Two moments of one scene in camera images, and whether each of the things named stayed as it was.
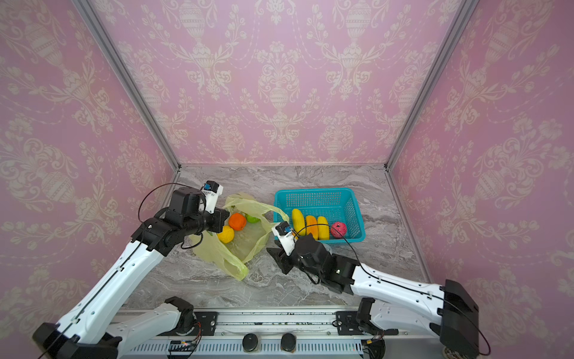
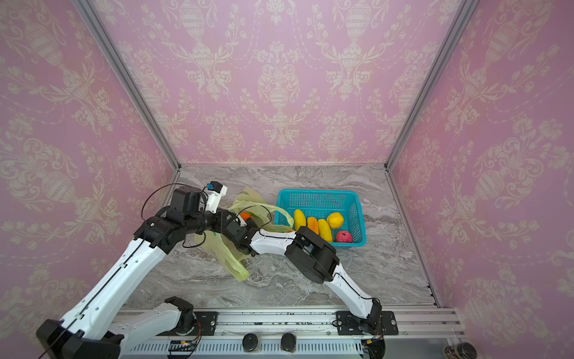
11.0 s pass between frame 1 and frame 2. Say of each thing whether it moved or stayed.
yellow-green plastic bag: stayed
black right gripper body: moved
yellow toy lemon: moved
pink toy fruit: moved
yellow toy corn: stayed
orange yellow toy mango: stayed
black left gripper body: stayed
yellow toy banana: stayed
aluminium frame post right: stayed
